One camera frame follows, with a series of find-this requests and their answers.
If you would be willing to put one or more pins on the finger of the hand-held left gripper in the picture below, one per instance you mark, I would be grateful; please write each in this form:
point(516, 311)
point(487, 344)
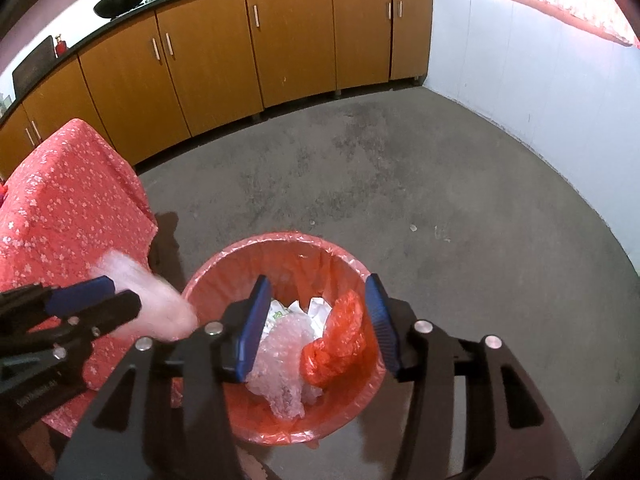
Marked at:
point(110, 310)
point(80, 294)

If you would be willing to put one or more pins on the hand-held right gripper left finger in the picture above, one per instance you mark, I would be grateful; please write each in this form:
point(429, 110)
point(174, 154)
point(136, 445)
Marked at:
point(255, 330)

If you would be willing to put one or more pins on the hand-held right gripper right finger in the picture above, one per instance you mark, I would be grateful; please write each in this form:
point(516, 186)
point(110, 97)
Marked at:
point(382, 330)

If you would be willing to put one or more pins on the clear bubble wrap sheet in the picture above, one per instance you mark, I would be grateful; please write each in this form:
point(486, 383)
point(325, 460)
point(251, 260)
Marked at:
point(280, 355)

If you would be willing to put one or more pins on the red plastic bag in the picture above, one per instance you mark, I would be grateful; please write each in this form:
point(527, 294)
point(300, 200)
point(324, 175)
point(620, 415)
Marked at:
point(340, 335)

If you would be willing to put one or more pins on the clear plastic bag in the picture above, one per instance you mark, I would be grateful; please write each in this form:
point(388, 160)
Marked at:
point(160, 305)

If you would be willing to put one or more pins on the white paper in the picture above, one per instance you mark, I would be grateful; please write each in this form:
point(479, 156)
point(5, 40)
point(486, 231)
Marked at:
point(317, 310)

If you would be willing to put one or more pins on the red plastic bin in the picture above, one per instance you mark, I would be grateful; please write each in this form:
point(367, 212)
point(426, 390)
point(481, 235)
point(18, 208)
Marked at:
point(345, 400)

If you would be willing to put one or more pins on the red floral tablecloth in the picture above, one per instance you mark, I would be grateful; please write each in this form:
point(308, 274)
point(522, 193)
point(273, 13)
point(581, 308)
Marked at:
point(65, 200)

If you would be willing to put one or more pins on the red bin liner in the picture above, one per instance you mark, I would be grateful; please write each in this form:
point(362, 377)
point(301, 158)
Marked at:
point(300, 245)

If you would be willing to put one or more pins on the black board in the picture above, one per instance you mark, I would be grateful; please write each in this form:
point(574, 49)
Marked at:
point(32, 70)

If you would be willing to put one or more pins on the red bottle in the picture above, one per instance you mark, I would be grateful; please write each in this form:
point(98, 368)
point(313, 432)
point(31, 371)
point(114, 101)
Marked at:
point(60, 47)

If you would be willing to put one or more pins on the orange wooden base cabinets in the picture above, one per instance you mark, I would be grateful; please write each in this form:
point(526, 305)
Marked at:
point(225, 50)

